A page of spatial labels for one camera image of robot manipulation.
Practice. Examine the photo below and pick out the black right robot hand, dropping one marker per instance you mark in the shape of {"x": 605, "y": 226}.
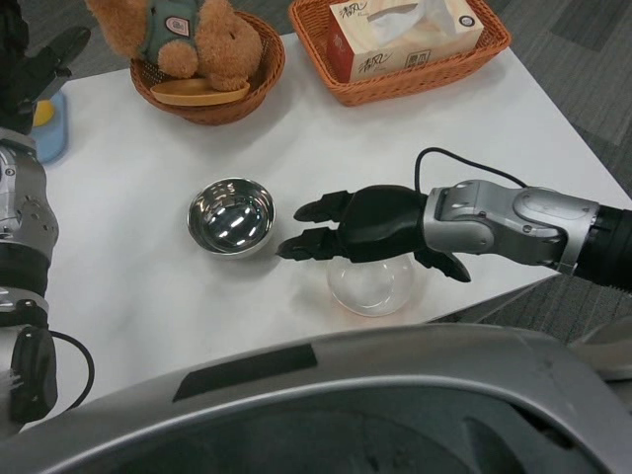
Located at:
{"x": 380, "y": 222}

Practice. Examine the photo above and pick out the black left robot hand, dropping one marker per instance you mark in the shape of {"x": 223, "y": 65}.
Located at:
{"x": 20, "y": 79}

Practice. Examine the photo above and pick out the clear plastic bowl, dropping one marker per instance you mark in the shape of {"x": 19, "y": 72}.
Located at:
{"x": 370, "y": 291}

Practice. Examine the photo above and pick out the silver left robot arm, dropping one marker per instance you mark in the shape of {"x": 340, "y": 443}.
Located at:
{"x": 24, "y": 217}

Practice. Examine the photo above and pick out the stainless steel bowl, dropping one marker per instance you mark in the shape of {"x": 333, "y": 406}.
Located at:
{"x": 232, "y": 222}

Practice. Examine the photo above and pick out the yellow plastic cup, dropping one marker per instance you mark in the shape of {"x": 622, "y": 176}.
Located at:
{"x": 44, "y": 113}

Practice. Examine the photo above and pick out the blue plate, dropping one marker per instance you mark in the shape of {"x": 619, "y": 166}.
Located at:
{"x": 52, "y": 140}

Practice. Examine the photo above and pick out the rectangular wicker basket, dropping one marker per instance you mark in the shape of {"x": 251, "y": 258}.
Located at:
{"x": 405, "y": 89}

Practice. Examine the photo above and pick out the tissue box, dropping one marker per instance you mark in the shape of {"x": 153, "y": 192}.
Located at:
{"x": 385, "y": 54}

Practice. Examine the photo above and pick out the wooden plate in basket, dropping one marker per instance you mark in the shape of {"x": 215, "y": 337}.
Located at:
{"x": 192, "y": 94}

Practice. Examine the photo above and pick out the silver robot chest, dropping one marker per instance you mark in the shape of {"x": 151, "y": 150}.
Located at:
{"x": 345, "y": 405}

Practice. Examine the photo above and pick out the round wicker basket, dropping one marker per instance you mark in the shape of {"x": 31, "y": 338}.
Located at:
{"x": 217, "y": 111}

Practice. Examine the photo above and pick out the brown teddy bear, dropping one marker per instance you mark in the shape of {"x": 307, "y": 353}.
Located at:
{"x": 222, "y": 39}

